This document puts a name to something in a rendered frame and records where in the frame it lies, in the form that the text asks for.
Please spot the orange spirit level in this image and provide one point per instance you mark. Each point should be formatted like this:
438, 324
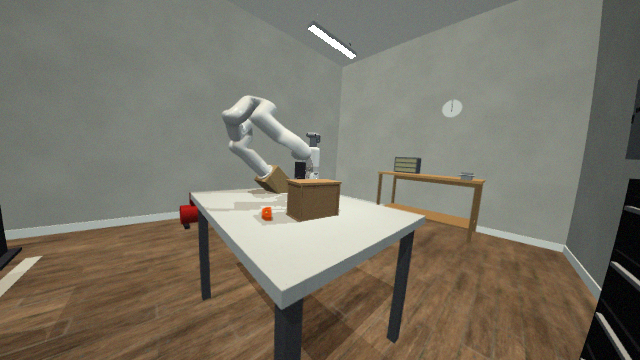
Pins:
267, 214

